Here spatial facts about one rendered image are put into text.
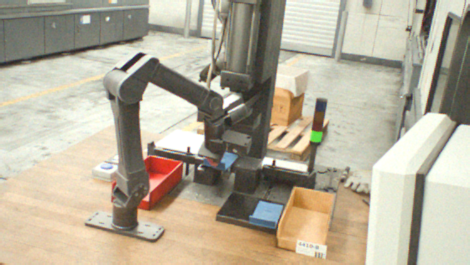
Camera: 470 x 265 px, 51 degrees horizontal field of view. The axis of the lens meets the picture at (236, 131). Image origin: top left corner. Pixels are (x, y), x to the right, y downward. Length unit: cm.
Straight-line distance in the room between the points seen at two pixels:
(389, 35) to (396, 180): 1033
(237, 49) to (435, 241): 118
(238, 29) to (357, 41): 928
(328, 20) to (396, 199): 1037
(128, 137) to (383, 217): 93
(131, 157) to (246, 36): 50
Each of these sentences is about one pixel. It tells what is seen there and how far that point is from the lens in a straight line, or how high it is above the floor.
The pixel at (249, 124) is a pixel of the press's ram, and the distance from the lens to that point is 148.
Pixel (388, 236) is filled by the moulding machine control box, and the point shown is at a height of 141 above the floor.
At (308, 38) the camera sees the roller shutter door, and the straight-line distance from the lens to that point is 1077.
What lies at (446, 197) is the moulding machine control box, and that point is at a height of 145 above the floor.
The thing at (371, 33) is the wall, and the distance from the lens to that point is 1066.
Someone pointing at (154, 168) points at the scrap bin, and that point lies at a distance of 165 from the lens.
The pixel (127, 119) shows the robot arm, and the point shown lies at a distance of 118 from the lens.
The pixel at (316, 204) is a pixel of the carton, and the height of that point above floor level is 93.
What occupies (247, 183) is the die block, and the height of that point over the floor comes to 94.
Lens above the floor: 156
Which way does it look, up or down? 18 degrees down
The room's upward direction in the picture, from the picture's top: 6 degrees clockwise
